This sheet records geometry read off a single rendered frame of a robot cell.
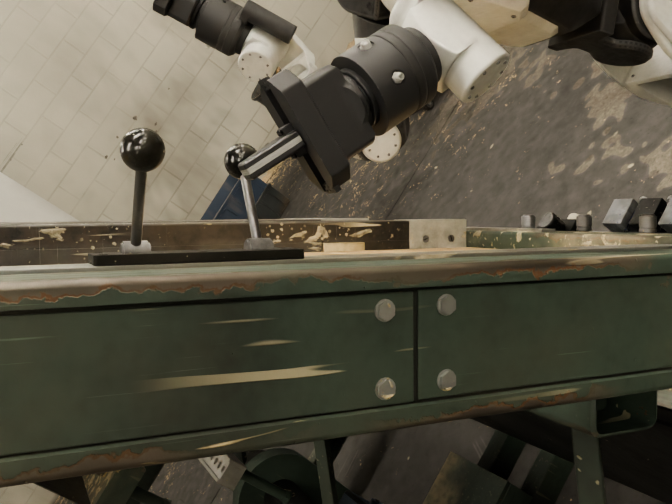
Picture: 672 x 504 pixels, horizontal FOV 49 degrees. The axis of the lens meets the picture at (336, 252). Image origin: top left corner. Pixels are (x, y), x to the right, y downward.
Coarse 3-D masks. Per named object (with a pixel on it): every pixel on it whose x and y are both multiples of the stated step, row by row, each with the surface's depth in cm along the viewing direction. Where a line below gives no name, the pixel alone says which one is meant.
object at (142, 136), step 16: (144, 128) 62; (128, 144) 61; (144, 144) 61; (160, 144) 62; (128, 160) 61; (144, 160) 61; (160, 160) 62; (144, 176) 63; (144, 192) 64; (144, 240) 68
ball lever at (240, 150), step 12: (240, 144) 76; (228, 156) 75; (240, 156) 75; (228, 168) 76; (252, 192) 75; (252, 204) 74; (252, 216) 74; (252, 228) 73; (252, 240) 72; (264, 240) 72
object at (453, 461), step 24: (504, 432) 202; (528, 432) 172; (552, 432) 150; (648, 432) 100; (312, 456) 284; (336, 456) 285; (456, 456) 203; (624, 456) 128; (648, 456) 116; (144, 480) 252; (288, 480) 187; (456, 480) 197; (480, 480) 190; (504, 480) 183; (624, 480) 157; (648, 480) 138
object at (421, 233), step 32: (32, 224) 108; (64, 224) 109; (96, 224) 111; (128, 224) 113; (160, 224) 114; (192, 224) 117; (224, 224) 119; (288, 224) 123; (320, 224) 126; (352, 224) 128; (384, 224) 131; (416, 224) 133; (448, 224) 136; (0, 256) 105; (32, 256) 107; (64, 256) 109
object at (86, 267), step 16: (304, 256) 76; (320, 256) 76; (336, 256) 76; (352, 256) 75; (368, 256) 75; (384, 256) 76; (400, 256) 76; (416, 256) 77; (432, 256) 78; (448, 256) 79; (464, 256) 80; (0, 272) 61; (16, 272) 61; (32, 272) 62; (48, 272) 62; (64, 272) 63
